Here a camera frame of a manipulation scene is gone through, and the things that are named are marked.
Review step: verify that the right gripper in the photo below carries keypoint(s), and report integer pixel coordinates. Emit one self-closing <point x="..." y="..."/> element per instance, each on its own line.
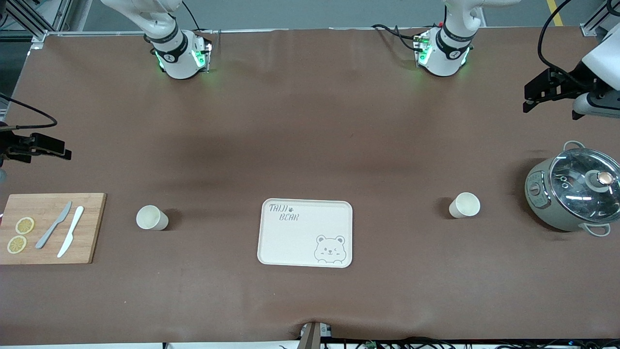
<point x="10" y="144"/>

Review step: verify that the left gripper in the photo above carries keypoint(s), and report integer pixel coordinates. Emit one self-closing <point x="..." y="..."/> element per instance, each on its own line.
<point x="576" y="82"/>

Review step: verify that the white IKEA cup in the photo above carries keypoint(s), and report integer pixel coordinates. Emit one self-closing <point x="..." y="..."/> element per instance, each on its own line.
<point x="466" y="205"/>
<point x="150" y="218"/>

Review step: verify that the cream bear print tray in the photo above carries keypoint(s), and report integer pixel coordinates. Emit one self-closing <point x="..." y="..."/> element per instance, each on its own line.
<point x="300" y="237"/>

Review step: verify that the lemon slice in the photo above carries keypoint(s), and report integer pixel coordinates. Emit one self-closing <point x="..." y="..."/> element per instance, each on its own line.
<point x="24" y="225"/>
<point x="17" y="244"/>

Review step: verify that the grey plastic knife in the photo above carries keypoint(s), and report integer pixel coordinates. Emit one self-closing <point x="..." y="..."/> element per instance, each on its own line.
<point x="51" y="230"/>

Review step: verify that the white plastic knife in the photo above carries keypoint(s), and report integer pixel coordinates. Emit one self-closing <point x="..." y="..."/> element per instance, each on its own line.
<point x="71" y="230"/>

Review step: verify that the wooden cutting board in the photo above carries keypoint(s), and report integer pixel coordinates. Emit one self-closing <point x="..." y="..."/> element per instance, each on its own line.
<point x="92" y="228"/>

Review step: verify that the glass pot lid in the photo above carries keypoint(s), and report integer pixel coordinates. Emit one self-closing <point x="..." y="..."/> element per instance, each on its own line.
<point x="581" y="194"/>

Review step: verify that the brown table mat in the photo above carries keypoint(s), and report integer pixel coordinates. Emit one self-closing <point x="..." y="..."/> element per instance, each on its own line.
<point x="310" y="121"/>

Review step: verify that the aluminium frame profile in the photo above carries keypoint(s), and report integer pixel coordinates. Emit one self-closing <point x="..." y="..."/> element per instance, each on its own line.
<point x="39" y="36"/>
<point x="592" y="28"/>

